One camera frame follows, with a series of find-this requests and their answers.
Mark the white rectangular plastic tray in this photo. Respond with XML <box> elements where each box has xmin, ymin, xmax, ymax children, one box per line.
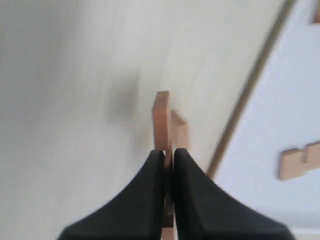
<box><xmin>213</xmin><ymin>0</ymin><xmax>320</xmax><ymax>236</ymax></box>

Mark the notched wooden piece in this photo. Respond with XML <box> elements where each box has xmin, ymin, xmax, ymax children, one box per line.
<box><xmin>311</xmin><ymin>0</ymin><xmax>320</xmax><ymax>24</ymax></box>
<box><xmin>152</xmin><ymin>91</ymin><xmax>175</xmax><ymax>240</ymax></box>
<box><xmin>171</xmin><ymin>110</ymin><xmax>190</xmax><ymax>150</ymax></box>
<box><xmin>278</xmin><ymin>141</ymin><xmax>320</xmax><ymax>181</ymax></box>

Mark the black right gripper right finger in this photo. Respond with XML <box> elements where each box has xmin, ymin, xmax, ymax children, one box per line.
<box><xmin>173</xmin><ymin>148</ymin><xmax>295</xmax><ymax>240</ymax></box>

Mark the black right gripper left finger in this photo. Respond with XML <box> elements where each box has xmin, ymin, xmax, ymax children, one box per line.
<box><xmin>59</xmin><ymin>150</ymin><xmax>165</xmax><ymax>240</ymax></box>

